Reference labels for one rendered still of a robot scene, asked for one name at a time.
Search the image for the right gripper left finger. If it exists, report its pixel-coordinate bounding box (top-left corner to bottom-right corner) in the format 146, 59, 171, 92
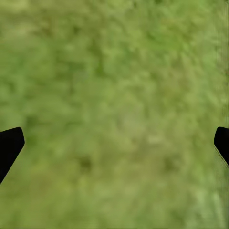
0, 127, 25, 184

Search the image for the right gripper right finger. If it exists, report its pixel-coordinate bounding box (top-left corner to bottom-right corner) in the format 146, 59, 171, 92
214, 127, 229, 165

